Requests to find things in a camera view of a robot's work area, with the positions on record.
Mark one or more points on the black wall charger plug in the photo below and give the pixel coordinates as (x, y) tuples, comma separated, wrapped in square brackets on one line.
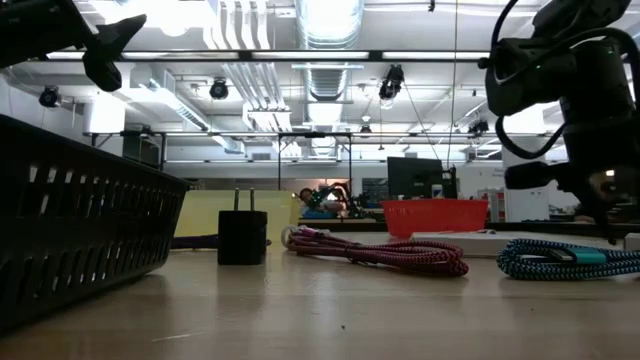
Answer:
[(242, 237)]

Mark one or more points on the red plastic basket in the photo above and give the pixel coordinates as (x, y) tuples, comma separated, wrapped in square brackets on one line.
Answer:
[(435, 217)]

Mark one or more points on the yellow cloth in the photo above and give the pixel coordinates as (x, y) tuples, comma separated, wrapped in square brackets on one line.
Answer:
[(200, 215)]

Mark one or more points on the person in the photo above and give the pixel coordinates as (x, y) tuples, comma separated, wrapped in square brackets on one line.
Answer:
[(306, 197)]

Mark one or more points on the black table frame rail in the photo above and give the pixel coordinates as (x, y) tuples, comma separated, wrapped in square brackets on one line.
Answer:
[(550, 227)]

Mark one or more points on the black slotted plastic bin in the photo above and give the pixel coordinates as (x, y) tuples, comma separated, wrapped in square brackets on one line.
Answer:
[(75, 225)]

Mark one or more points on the black overhead camera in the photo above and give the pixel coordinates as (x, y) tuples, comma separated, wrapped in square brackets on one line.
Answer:
[(391, 82), (49, 97), (219, 89)]

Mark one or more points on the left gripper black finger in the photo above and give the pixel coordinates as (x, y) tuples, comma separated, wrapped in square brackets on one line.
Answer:
[(102, 72), (122, 30)]

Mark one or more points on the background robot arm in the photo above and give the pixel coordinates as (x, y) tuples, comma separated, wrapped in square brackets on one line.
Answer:
[(345, 197)]

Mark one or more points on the silver ventilation duct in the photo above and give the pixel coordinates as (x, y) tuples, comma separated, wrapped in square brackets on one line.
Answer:
[(327, 45)]

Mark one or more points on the black computer monitor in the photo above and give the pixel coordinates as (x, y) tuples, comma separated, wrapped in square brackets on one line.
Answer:
[(414, 177)]

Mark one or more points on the white flat box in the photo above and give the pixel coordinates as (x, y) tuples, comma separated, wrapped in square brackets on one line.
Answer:
[(480, 243)]

